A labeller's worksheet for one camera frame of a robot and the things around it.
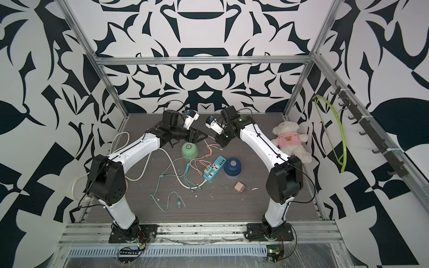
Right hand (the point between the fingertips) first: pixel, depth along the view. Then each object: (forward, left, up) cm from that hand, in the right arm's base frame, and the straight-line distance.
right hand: (218, 135), depth 85 cm
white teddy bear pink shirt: (+4, -40, -11) cm, 42 cm away
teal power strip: (-10, +2, -16) cm, 19 cm away
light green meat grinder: (-3, +15, -8) cm, 18 cm away
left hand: (+1, +8, +2) cm, 8 cm away
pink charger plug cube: (-20, -11, -18) cm, 29 cm away
